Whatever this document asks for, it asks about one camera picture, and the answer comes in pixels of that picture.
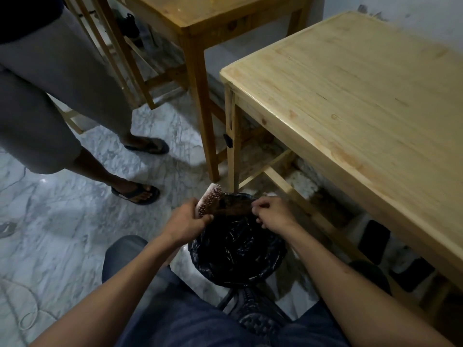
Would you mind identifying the person's right hand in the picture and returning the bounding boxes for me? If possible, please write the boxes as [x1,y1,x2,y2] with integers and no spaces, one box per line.
[251,196,299,235]

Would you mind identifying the person's left hand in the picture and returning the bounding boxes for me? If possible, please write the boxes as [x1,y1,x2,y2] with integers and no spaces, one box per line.
[161,198,215,248]

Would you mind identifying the pink hairbrush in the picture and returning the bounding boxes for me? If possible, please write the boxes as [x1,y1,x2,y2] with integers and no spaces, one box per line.
[195,183,223,218]

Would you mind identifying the bin with black bag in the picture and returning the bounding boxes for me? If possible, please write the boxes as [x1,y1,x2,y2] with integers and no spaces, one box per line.
[188,192,289,289]

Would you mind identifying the person's left forearm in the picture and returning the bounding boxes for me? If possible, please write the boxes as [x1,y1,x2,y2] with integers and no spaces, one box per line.
[30,231,189,347]

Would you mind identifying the person's right forearm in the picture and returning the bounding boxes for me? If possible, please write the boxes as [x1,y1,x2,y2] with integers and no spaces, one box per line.
[286,224,453,347]

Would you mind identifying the person's blue jeans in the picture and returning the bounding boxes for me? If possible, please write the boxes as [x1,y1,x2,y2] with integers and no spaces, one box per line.
[101,234,393,347]

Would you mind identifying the person's black woven shoe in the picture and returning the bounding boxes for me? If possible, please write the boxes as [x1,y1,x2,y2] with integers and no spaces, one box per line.
[217,285,292,336]

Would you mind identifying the black sandal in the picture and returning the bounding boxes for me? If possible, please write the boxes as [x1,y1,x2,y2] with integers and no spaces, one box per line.
[124,137,170,155]
[111,184,161,206]

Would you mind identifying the white plastic stool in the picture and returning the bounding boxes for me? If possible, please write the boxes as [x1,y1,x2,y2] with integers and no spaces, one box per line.
[343,213,453,297]

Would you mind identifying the dark wooden table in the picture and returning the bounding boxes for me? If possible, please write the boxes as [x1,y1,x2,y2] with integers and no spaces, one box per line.
[90,0,315,183]

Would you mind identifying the white floor cable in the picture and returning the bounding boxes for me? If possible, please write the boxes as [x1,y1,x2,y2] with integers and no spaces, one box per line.
[0,278,58,333]

